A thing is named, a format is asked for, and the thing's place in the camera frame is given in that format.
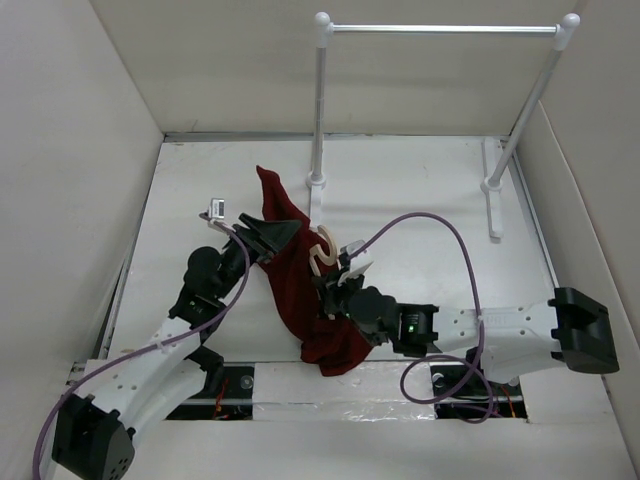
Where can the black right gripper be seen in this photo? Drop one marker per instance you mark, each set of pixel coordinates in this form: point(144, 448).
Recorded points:
point(330, 289)

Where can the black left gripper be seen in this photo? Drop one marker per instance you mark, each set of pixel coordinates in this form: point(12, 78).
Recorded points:
point(274, 235)

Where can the dark red t shirt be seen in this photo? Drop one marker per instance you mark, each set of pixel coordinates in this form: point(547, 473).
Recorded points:
point(334, 345)

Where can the beige wooden hanger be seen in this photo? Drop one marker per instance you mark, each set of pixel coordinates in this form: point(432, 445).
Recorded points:
point(317, 254)

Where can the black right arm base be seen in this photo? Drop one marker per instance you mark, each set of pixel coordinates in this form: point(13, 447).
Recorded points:
point(471, 401)

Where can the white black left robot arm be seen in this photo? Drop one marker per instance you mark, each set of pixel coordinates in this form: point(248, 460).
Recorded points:
point(97, 434)

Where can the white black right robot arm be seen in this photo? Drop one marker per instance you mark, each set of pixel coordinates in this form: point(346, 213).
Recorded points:
point(571, 329)

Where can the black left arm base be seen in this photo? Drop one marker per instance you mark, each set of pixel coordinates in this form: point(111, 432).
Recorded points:
point(229, 397)

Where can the white metal clothes rack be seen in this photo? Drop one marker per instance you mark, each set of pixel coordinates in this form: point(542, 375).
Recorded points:
point(495, 159)

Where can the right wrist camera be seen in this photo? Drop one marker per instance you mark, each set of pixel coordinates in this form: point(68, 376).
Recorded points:
point(354, 260)

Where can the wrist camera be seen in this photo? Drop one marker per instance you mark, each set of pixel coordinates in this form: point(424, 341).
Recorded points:
point(216, 209)
point(354, 260)

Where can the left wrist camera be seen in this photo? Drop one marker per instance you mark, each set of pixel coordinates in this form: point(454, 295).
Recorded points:
point(216, 209)

